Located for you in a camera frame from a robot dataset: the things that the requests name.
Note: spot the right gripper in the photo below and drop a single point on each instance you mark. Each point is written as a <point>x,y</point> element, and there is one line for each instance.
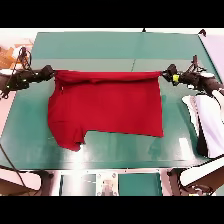
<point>170,72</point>

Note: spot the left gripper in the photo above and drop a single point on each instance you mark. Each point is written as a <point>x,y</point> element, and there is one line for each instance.
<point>46,72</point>

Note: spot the red T-shirt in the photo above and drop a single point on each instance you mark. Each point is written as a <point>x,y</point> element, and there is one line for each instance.
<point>106,106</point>

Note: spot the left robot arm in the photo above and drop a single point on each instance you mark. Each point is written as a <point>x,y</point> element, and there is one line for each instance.
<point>20,79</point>

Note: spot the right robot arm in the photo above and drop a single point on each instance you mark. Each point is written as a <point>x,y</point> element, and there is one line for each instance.
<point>210,110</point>

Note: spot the silver frame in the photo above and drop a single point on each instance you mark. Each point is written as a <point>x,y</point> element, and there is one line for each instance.
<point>107,183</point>

